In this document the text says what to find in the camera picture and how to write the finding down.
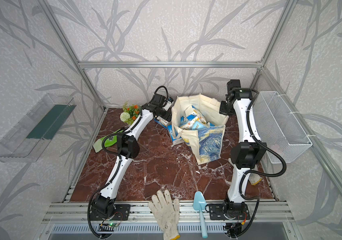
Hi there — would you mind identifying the orange blue tissue pack back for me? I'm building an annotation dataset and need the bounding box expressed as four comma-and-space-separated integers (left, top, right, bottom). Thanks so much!
154, 116, 172, 128

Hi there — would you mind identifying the white cotton glove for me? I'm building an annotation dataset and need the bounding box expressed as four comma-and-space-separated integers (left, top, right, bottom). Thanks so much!
149, 190, 180, 240

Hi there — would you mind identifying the blue white upright tissue pack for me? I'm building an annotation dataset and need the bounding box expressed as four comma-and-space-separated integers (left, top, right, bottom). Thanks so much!
168, 125, 186, 146

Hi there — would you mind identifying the black corrugated cable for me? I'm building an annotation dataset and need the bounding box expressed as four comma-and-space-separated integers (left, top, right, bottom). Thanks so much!
86, 85, 170, 239
238, 89, 288, 201

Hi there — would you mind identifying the teal plastic trowel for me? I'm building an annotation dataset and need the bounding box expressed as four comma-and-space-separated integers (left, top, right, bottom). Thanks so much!
193, 191, 208, 239

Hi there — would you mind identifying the white wire basket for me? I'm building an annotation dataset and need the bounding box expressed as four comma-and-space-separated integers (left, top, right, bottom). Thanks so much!
253, 91, 312, 164

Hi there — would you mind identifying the blue dotted white glove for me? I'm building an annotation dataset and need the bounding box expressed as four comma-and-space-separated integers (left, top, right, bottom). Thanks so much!
248, 173, 262, 186

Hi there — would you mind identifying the black corrugated left cable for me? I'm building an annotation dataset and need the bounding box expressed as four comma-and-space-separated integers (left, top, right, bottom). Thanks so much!
86, 85, 170, 239

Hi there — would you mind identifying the orange blue tissue pack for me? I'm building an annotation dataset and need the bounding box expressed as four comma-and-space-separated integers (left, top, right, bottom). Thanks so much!
154, 116, 172, 128
179, 106, 212, 130

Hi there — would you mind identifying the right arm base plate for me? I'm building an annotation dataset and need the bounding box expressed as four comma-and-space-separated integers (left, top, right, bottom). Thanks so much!
206, 202, 251, 221

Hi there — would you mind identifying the canvas bag with blue painting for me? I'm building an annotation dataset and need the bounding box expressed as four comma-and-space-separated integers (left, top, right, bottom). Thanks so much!
172, 94, 229, 165

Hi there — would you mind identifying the black corrugated right cable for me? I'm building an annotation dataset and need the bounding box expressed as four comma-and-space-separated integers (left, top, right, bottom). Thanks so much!
238, 89, 288, 201

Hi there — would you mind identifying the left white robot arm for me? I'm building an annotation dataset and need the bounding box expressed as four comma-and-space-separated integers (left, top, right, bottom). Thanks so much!
89, 94, 174, 218

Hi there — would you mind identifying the clear plastic wall shelf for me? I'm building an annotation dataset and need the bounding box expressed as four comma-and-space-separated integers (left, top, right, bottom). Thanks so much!
0, 94, 76, 163

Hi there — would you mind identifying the artificial green flower plant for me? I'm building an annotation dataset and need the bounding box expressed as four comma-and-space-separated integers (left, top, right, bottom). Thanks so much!
120, 102, 142, 126

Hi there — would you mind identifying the green black work glove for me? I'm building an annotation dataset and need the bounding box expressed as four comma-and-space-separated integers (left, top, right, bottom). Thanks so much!
93, 136, 117, 153

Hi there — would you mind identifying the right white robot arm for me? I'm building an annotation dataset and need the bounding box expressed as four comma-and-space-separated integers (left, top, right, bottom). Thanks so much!
219, 80, 266, 209

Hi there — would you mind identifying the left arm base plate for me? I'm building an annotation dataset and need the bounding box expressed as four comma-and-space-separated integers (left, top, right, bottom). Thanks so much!
88, 204, 131, 221

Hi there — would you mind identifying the light blue Vinda tissue pack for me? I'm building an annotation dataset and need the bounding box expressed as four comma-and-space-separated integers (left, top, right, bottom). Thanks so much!
191, 120, 209, 130

